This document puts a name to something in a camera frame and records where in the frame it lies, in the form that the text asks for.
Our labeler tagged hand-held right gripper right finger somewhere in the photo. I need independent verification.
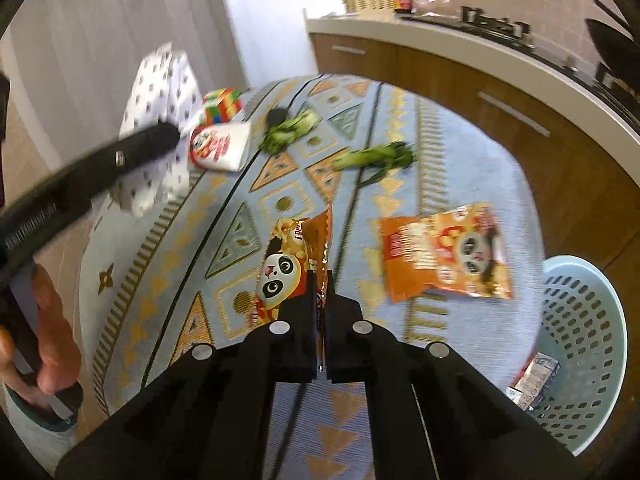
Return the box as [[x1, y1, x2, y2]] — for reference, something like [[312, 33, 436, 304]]
[[326, 270, 583, 480]]

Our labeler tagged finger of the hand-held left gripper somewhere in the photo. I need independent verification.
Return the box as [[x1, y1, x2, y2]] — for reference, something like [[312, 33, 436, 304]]
[[50, 122, 182, 211]]

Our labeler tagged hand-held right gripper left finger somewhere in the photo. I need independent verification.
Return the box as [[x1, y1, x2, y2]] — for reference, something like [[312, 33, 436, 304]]
[[55, 270, 321, 480]]

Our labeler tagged orange panda snack packet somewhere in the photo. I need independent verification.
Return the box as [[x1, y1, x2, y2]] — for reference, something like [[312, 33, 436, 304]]
[[252, 205, 335, 326], [377, 202, 515, 303]]

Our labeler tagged white dotted chair cover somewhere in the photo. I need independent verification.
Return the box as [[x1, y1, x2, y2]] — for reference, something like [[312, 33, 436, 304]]
[[119, 42, 205, 218]]

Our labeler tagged light blue plastic basket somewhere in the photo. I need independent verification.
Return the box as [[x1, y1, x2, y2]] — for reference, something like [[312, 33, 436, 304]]
[[505, 255, 628, 456]]

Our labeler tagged person's left forearm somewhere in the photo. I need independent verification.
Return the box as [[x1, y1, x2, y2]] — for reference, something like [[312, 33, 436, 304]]
[[0, 385, 81, 476]]

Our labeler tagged person's left hand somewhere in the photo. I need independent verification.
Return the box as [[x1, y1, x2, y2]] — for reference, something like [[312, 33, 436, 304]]
[[0, 262, 83, 408]]

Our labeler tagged white paper cup red print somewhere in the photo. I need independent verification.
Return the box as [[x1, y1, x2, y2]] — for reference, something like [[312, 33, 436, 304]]
[[189, 121, 251, 172]]

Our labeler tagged colourful puzzle cube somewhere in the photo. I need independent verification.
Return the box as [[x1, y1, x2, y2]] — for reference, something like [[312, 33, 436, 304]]
[[200, 88, 244, 126]]

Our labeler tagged white curtain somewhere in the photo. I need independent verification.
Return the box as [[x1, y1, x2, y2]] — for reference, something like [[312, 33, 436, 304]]
[[0, 0, 251, 136]]

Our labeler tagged green leafy vegetable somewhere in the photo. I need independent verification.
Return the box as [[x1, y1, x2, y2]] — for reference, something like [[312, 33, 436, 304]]
[[257, 110, 322, 155], [332, 141, 416, 183]]

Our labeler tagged blue patterned tablecloth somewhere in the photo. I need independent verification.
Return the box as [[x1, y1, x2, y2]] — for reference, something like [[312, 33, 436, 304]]
[[80, 74, 546, 480]]

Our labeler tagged wooden kitchen cabinet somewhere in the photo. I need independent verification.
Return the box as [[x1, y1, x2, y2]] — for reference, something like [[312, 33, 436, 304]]
[[307, 30, 640, 281]]

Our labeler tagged black gas stove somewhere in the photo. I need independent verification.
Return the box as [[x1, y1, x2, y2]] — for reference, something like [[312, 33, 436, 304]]
[[400, 6, 640, 126]]

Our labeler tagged black frying pan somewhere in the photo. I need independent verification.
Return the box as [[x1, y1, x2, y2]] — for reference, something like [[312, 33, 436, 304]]
[[585, 0, 640, 78]]

